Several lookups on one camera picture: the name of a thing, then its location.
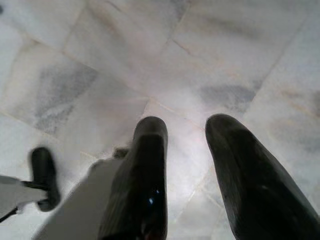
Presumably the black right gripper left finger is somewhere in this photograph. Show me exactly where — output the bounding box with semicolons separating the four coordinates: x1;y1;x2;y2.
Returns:
98;116;169;240

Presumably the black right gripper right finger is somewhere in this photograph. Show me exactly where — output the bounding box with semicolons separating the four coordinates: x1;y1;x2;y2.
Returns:
204;113;320;240

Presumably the grey robot right leg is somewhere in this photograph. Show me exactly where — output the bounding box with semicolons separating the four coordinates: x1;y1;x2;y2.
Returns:
31;147;133;240

